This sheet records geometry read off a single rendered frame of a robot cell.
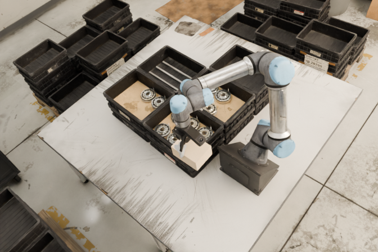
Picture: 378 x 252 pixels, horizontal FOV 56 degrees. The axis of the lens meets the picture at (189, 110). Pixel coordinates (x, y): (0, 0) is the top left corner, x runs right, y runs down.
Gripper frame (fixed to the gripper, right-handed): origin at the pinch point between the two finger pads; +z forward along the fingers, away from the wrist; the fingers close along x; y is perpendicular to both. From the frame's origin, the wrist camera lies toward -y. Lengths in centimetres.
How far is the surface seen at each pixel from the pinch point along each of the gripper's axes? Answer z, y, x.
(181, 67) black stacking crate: 26, 65, -61
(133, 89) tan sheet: 26, 79, -25
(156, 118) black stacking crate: 20.7, 42.9, -13.1
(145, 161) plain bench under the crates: 39, 38, 7
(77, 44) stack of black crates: 70, 212, -59
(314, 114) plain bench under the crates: 40, -27, -85
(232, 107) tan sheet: 27, 13, -51
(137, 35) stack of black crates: 70, 169, -104
